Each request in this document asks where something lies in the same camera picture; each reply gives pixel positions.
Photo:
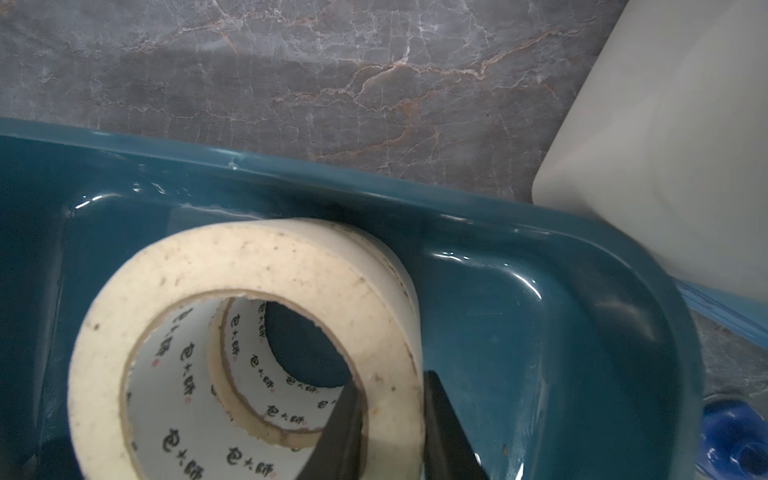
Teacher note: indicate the cream tape roll eight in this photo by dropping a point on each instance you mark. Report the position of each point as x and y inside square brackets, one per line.
[276, 374]

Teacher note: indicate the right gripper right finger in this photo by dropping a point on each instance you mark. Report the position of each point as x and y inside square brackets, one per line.
[447, 451]

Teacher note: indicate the teal plastic storage tray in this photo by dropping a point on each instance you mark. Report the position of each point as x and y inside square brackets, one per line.
[565, 350]

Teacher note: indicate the glass cylinder with blue base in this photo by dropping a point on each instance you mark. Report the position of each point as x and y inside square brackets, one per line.
[733, 441]

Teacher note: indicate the white box with blue lid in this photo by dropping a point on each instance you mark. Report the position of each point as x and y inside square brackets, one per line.
[667, 142]

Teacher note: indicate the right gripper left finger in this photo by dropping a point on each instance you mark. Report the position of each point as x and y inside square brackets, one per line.
[337, 454]

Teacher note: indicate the cream tape roll two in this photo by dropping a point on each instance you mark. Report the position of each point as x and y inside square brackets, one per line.
[141, 399]

